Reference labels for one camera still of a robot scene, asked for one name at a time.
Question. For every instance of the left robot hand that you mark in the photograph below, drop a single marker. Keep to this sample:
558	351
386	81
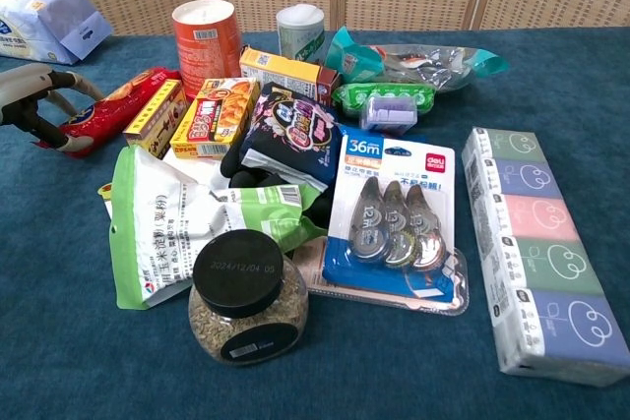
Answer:
24	90

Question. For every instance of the red biscuit pack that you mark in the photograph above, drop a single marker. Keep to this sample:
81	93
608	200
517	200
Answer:
115	107

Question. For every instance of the green white starch bag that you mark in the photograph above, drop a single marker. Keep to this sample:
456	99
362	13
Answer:
152	233

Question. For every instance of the black purple printed bag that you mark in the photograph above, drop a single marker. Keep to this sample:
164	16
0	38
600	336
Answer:
295	130

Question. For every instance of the teal fish snack bag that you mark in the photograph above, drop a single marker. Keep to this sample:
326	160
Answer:
423	66

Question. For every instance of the white blue tissue pack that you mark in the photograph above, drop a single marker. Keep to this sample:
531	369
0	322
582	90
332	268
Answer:
39	21

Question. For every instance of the narrow yellow red box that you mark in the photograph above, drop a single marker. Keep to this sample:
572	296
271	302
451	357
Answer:
155	117

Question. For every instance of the red paper cup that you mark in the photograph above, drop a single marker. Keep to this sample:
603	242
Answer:
207	41

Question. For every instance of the yellow orange curry box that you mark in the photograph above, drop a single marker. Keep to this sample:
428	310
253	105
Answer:
216	115

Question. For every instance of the black gloves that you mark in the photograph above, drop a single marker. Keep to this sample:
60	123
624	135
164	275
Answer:
246	175

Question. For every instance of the yellow brown carton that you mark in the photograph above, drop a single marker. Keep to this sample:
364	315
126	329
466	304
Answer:
283	71

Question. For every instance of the glass jar black lid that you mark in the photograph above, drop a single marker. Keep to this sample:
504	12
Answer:
246	312

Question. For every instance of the green wrapped pack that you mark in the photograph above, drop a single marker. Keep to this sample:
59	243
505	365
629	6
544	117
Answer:
384	95

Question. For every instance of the small purple clear box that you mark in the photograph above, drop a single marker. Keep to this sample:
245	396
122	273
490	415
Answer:
389	115

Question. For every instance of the correction tape blister pack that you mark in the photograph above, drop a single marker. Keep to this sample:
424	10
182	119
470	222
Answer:
389	213

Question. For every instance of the blue table mat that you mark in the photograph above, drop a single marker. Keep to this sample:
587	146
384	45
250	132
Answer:
394	361

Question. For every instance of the multicolour tissue pack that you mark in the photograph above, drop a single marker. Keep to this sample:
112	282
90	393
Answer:
539	243

